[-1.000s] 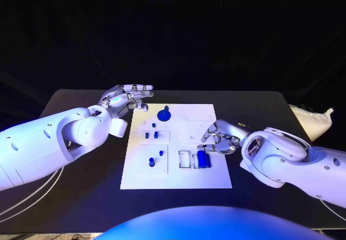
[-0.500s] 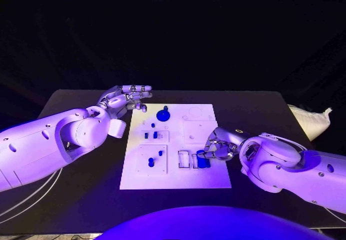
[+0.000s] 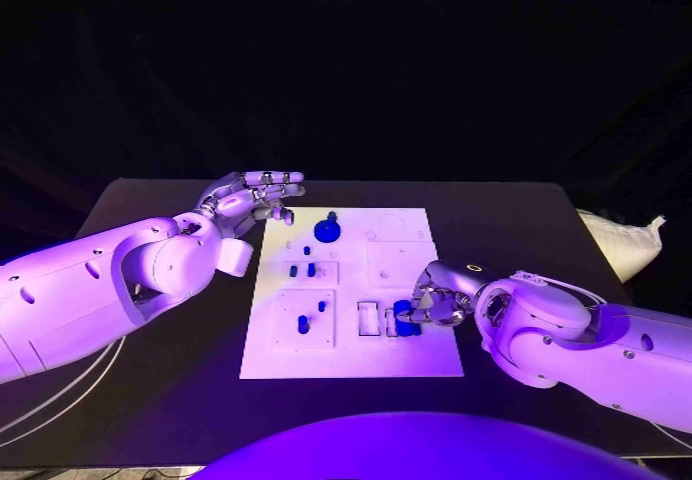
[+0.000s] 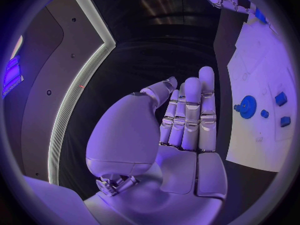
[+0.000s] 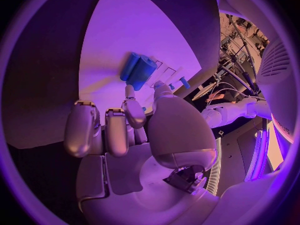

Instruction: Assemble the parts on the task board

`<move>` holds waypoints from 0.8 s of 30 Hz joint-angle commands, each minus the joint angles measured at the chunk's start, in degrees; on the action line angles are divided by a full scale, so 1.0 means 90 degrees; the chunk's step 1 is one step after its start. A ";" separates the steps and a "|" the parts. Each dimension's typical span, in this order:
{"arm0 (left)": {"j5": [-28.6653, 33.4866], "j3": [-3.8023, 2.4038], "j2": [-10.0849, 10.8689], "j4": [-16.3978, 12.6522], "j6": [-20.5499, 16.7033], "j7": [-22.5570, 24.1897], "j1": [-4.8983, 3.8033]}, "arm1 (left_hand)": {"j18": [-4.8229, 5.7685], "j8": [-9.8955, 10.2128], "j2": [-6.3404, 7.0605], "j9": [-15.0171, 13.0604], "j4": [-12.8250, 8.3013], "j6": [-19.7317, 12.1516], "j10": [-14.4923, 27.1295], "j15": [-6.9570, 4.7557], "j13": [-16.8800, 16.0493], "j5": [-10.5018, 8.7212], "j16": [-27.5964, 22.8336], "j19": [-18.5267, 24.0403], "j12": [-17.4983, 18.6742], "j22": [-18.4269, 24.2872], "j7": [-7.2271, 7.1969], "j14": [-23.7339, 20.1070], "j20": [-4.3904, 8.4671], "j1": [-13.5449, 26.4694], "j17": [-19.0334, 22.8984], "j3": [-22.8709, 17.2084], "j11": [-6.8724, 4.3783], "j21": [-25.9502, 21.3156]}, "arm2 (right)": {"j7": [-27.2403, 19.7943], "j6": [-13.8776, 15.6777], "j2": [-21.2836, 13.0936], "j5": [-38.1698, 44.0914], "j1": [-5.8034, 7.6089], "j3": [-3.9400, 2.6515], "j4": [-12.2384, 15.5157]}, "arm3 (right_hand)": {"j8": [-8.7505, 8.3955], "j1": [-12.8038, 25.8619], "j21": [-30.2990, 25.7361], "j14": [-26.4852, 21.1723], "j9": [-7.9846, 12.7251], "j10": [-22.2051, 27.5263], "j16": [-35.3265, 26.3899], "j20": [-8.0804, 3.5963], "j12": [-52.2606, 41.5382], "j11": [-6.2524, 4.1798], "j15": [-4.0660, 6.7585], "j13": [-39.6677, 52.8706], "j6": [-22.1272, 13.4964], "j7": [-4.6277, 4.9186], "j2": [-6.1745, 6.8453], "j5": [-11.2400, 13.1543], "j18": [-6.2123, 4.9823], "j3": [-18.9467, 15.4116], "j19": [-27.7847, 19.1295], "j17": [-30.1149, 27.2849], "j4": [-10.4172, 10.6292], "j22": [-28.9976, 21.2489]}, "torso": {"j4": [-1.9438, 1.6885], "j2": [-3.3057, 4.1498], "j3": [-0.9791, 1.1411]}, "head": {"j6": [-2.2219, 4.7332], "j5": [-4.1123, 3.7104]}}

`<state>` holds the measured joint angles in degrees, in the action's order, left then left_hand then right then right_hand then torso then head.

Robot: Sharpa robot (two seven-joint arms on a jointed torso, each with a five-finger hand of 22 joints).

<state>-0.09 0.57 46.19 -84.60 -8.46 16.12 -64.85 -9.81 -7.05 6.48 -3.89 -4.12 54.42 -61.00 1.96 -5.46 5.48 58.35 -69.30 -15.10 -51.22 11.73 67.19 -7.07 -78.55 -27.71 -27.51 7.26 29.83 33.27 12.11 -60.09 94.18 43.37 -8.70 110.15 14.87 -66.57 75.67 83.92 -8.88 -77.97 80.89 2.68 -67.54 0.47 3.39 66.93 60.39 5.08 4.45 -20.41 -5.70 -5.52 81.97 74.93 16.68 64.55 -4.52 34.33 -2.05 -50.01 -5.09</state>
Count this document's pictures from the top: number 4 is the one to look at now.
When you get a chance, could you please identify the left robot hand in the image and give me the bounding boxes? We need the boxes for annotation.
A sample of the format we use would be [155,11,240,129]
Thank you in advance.
[83,65,229,225]

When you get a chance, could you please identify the white task board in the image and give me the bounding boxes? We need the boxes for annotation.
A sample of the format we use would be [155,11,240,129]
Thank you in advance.
[225,8,297,173]

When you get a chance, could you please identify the blue gear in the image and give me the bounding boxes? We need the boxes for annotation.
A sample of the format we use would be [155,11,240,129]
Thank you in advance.
[233,95,259,120]

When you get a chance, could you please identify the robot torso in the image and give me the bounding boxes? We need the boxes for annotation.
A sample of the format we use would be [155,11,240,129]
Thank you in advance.
[3,0,117,186]

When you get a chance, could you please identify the blue block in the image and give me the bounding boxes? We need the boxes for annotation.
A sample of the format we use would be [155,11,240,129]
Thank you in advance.
[279,116,292,128]
[273,91,289,108]

